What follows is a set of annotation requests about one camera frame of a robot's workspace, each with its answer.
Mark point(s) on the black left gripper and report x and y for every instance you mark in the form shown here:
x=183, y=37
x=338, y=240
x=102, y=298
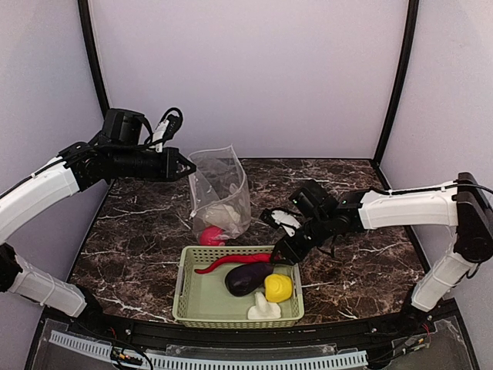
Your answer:
x=171, y=164

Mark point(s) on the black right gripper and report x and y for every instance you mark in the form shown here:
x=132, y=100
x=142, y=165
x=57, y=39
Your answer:
x=292, y=248

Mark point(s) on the red chili pepper toy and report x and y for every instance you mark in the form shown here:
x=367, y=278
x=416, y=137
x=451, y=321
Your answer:
x=235, y=259

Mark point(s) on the yellow bell pepper toy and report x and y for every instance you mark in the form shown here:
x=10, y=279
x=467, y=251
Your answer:
x=278, y=288

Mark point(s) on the purple eggplant toy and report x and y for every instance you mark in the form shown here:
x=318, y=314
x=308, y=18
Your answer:
x=247, y=278

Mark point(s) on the white mushroom toy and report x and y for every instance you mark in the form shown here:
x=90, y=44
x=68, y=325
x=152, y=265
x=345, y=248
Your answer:
x=263, y=309

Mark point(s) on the clear zip top bag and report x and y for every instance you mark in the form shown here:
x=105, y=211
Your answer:
x=219, y=179

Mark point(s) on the white cauliflower toy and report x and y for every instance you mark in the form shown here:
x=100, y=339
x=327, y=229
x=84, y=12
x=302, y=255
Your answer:
x=222, y=216

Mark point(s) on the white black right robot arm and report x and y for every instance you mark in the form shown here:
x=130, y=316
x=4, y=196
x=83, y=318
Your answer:
x=460, y=204

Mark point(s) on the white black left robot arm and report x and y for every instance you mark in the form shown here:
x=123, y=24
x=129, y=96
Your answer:
x=126, y=146

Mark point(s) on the green plastic basket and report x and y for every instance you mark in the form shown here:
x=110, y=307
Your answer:
x=202, y=300

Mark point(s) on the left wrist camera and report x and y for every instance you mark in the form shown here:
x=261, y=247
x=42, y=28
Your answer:
x=167, y=127

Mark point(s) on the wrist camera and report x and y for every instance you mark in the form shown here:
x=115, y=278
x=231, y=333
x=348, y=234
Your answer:
x=167, y=127
x=281, y=218

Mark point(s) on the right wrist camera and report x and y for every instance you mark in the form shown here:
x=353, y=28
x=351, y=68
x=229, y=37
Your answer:
x=281, y=218

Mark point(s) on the white cable duct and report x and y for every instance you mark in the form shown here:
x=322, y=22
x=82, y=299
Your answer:
x=182, y=357

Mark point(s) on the black front rail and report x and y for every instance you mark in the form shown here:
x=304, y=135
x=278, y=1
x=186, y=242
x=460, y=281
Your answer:
x=360, y=322

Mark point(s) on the black left frame post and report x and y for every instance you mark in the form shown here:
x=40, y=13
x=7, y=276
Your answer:
x=92, y=55

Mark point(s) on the black frame post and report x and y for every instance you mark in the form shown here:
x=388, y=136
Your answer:
x=92, y=55
x=399, y=80

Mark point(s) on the black right frame post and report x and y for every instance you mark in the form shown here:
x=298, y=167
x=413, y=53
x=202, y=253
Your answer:
x=399, y=80

